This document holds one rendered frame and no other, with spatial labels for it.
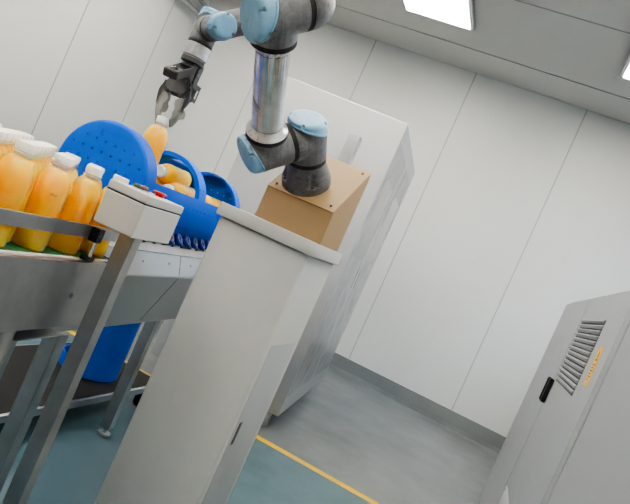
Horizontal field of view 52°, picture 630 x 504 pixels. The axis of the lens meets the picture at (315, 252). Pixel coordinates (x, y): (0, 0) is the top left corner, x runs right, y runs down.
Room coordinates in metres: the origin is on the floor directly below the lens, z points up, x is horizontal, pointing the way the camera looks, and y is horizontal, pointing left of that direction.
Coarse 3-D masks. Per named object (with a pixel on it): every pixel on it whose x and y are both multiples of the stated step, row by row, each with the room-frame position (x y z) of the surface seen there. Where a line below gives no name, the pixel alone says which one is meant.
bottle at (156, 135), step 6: (150, 126) 1.86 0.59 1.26; (156, 126) 1.86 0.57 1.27; (162, 126) 1.87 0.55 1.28; (150, 132) 1.85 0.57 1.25; (156, 132) 1.85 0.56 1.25; (162, 132) 1.86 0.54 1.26; (150, 138) 1.85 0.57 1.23; (156, 138) 1.85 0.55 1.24; (162, 138) 1.86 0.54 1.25; (150, 144) 1.85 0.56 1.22; (156, 144) 1.85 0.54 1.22; (162, 144) 1.86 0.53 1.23; (156, 150) 1.85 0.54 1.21; (162, 150) 1.87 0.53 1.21; (156, 156) 1.86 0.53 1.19; (156, 162) 1.87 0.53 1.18
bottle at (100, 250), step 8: (104, 192) 1.56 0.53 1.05; (96, 208) 1.56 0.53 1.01; (96, 224) 1.55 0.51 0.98; (88, 240) 1.55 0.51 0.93; (104, 240) 1.57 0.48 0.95; (80, 248) 1.56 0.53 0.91; (88, 248) 1.55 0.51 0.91; (96, 248) 1.56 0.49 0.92; (104, 248) 1.58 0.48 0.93; (96, 256) 1.57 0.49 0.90
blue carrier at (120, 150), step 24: (96, 120) 1.80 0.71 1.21; (72, 144) 1.80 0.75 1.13; (96, 144) 1.79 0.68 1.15; (120, 144) 1.78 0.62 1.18; (144, 144) 1.79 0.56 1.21; (120, 168) 1.77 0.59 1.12; (144, 168) 1.76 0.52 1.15; (192, 168) 2.17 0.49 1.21; (168, 192) 1.92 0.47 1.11; (216, 192) 2.63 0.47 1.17; (192, 216) 2.17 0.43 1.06; (216, 216) 2.37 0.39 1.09
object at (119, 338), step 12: (132, 324) 2.96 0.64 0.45; (108, 336) 2.90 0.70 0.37; (120, 336) 2.93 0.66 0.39; (132, 336) 3.00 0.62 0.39; (96, 348) 2.89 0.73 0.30; (108, 348) 2.91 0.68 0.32; (120, 348) 2.95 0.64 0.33; (60, 360) 2.93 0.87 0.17; (96, 360) 2.90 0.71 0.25; (108, 360) 2.93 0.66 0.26; (120, 360) 2.99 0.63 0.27; (84, 372) 2.89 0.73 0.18; (96, 372) 2.91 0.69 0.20; (108, 372) 2.95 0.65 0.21
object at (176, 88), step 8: (184, 56) 1.88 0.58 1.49; (192, 64) 1.89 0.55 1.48; (200, 64) 1.89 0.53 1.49; (200, 72) 1.94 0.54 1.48; (168, 80) 1.88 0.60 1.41; (176, 80) 1.88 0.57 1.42; (184, 80) 1.87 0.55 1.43; (192, 80) 1.92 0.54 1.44; (168, 88) 1.88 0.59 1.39; (176, 88) 1.88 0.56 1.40; (184, 88) 1.87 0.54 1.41; (192, 88) 1.92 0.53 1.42; (200, 88) 1.94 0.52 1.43; (176, 96) 1.94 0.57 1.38; (192, 96) 1.94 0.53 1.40
